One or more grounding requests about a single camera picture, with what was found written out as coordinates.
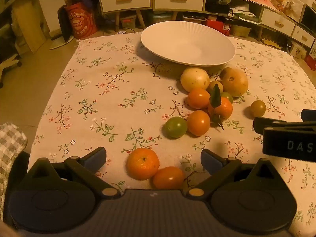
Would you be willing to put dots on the dark screen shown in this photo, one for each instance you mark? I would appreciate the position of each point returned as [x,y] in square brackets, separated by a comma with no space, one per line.
[309,18]

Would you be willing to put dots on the white ribbed plate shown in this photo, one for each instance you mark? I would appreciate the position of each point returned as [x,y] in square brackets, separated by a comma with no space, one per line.
[187,42]

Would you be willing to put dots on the pile of papers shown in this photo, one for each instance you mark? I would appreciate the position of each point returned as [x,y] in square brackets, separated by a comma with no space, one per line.
[244,12]

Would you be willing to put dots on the printed cardboard box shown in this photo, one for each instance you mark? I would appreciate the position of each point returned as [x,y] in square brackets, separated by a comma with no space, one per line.
[297,51]

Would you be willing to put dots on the grey checked cloth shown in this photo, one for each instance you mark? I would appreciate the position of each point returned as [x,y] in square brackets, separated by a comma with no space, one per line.
[9,148]

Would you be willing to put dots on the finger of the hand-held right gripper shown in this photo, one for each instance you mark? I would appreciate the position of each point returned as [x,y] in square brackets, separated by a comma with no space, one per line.
[266,123]
[309,114]

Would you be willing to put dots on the small clear plastic box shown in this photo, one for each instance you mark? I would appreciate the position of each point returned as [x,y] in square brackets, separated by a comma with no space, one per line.
[128,22]

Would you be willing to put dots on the large green tomato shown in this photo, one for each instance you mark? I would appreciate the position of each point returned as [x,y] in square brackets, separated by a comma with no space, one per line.
[175,127]

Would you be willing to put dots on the white office chair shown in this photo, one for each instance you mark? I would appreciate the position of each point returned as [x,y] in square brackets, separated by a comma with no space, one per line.
[9,61]

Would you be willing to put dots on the black panel on white base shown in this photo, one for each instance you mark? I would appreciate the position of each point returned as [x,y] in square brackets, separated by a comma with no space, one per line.
[63,22]

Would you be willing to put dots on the wooden desk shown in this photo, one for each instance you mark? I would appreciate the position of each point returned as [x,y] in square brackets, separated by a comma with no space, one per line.
[27,27]

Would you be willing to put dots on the small white drawer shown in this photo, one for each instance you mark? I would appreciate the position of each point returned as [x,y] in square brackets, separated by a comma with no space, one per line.
[271,17]
[300,33]

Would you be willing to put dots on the large tan pear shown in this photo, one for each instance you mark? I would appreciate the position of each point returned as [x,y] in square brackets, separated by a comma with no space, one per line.
[234,81]

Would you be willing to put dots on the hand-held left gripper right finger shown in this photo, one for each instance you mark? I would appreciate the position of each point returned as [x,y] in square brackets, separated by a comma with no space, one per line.
[209,160]

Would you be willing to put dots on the yellow scalloped tray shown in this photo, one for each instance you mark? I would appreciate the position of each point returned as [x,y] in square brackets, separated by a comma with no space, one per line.
[271,44]

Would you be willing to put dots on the floral tablecloth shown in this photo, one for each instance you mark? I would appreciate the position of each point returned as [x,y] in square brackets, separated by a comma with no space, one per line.
[111,103]

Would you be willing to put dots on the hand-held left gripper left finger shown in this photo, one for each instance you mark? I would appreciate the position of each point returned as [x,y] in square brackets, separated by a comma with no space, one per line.
[95,156]

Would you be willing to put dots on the small yellow plum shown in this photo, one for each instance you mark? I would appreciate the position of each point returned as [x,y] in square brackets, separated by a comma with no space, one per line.
[211,86]

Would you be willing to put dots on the clear storage box blue lid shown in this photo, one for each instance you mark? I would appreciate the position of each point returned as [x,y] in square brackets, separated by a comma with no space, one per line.
[159,18]

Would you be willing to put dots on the black media device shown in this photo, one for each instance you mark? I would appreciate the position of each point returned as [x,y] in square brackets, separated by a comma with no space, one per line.
[217,7]

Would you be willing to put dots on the bright red box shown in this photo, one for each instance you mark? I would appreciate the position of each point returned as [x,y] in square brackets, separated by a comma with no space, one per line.
[217,26]

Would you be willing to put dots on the oblong orange tomato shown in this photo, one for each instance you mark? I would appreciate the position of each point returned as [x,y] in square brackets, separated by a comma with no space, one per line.
[167,177]

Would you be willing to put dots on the brown storage box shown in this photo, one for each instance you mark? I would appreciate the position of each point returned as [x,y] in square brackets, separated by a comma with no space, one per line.
[195,19]

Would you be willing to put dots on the red printed drum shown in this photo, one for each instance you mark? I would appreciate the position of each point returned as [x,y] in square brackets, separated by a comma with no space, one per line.
[81,22]

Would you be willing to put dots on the leafless tangerine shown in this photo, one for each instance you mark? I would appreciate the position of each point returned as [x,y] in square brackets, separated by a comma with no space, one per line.
[143,164]

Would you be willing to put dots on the pale yellow pear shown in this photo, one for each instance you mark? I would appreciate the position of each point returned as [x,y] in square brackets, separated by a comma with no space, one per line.
[195,79]

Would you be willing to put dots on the dark red box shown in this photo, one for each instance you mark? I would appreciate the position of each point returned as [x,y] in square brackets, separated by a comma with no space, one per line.
[311,63]

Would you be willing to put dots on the brownish green tomato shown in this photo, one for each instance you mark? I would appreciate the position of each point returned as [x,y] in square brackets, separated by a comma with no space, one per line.
[258,108]

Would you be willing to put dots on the small green tomato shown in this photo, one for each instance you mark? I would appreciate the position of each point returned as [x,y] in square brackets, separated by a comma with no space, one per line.
[227,95]

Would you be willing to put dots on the long wooden media stand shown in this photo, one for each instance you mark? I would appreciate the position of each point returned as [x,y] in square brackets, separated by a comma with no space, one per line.
[259,33]

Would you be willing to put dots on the leafy tangerine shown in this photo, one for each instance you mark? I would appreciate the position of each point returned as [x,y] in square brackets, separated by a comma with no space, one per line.
[224,109]

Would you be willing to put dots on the beige storage box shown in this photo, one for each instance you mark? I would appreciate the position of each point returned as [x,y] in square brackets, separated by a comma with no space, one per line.
[240,30]

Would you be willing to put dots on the white round charger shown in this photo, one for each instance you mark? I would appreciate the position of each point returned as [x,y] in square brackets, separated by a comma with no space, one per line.
[121,32]

